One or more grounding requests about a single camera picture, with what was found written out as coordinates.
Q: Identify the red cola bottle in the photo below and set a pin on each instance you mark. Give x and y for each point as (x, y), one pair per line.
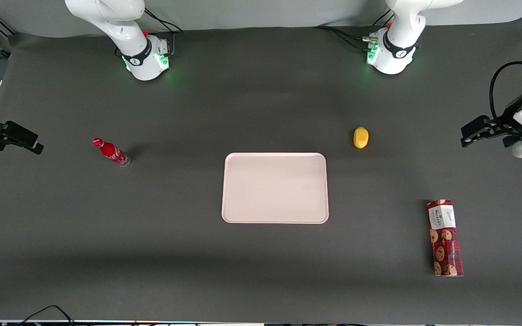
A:
(111, 152)

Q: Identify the yellow lemon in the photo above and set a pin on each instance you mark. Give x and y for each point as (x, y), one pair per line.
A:
(360, 138)

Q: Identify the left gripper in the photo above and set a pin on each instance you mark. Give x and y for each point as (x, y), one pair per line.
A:
(508, 117)

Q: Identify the pink plastic tray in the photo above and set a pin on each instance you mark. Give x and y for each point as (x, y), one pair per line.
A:
(274, 188)

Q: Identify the red cookie box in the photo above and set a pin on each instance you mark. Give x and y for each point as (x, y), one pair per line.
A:
(444, 244)

